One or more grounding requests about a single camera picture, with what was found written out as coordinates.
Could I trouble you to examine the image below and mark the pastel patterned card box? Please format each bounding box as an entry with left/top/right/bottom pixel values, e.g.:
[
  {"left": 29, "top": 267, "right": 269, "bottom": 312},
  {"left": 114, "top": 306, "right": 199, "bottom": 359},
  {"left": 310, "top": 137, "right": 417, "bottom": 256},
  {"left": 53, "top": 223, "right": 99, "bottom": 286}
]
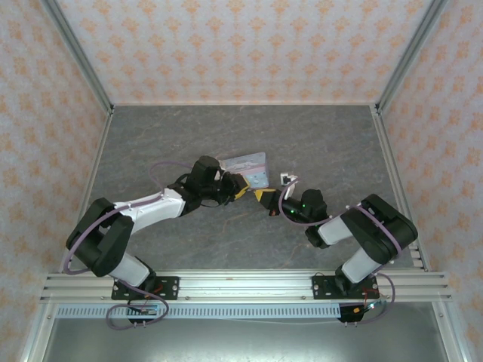
[{"left": 220, "top": 151, "right": 271, "bottom": 189}]

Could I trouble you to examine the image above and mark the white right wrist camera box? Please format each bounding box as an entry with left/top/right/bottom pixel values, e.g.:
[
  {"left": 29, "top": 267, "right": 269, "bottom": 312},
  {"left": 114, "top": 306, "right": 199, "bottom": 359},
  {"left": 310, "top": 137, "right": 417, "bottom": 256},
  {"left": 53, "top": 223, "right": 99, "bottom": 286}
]
[{"left": 279, "top": 171, "right": 300, "bottom": 200}]

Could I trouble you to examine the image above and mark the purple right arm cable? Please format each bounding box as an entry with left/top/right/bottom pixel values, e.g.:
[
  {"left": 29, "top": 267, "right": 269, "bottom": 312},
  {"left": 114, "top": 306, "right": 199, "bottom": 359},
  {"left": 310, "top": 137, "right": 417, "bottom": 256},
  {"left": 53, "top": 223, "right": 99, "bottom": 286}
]
[{"left": 277, "top": 179, "right": 405, "bottom": 265}]

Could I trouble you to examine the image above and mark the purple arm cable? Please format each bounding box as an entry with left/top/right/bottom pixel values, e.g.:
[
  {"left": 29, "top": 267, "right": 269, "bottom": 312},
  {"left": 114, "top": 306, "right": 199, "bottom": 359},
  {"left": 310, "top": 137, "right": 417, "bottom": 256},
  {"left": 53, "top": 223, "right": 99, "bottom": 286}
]
[
  {"left": 277, "top": 179, "right": 405, "bottom": 265},
  {"left": 61, "top": 161, "right": 194, "bottom": 276}
]

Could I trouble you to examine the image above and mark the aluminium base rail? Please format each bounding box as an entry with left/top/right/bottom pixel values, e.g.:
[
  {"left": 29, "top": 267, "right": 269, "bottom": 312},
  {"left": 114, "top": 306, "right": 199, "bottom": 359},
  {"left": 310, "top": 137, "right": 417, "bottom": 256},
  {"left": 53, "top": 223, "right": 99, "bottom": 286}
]
[{"left": 38, "top": 268, "right": 453, "bottom": 303}]

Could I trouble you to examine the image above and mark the aluminium side rail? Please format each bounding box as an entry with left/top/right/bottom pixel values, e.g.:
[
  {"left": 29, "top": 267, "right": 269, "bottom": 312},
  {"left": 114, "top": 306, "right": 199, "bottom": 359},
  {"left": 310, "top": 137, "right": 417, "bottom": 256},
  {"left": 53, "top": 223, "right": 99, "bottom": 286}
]
[
  {"left": 371, "top": 105, "right": 430, "bottom": 273},
  {"left": 77, "top": 106, "right": 115, "bottom": 216}
]

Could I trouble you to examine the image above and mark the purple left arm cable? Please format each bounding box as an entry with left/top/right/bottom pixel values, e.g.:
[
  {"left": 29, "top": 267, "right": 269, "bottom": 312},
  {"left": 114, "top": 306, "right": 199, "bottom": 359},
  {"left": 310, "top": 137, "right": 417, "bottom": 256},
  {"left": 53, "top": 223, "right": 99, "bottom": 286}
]
[{"left": 61, "top": 161, "right": 194, "bottom": 276}]

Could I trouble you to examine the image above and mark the slotted grey cable duct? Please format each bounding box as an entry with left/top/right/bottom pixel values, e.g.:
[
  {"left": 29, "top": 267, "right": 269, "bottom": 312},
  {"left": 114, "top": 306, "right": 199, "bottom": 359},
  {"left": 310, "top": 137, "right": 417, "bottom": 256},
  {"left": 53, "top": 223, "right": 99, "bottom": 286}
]
[{"left": 55, "top": 304, "right": 343, "bottom": 321}]

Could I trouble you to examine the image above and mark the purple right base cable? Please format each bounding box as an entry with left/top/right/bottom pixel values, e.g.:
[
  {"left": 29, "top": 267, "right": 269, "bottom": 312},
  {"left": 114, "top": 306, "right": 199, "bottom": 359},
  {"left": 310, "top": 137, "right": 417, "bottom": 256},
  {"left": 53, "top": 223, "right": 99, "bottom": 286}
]
[{"left": 339, "top": 272, "right": 396, "bottom": 326}]

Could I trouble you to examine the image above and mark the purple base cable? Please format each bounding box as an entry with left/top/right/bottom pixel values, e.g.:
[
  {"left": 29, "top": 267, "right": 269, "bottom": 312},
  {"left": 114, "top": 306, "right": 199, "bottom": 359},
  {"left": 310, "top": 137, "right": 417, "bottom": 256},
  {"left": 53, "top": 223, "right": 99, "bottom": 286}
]
[
  {"left": 339, "top": 272, "right": 396, "bottom": 326},
  {"left": 105, "top": 289, "right": 171, "bottom": 330}
]

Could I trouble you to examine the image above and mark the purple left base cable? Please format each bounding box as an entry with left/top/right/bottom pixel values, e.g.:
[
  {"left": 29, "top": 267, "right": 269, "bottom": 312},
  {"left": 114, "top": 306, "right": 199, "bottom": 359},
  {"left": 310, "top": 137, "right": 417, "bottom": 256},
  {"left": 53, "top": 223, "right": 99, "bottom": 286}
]
[{"left": 105, "top": 289, "right": 171, "bottom": 330}]

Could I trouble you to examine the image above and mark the aluminium frame post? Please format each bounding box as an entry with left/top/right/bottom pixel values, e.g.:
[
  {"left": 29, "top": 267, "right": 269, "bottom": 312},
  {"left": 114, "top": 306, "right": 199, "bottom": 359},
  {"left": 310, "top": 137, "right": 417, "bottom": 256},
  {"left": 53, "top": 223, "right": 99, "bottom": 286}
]
[
  {"left": 374, "top": 0, "right": 451, "bottom": 115},
  {"left": 40, "top": 0, "right": 115, "bottom": 115}
]

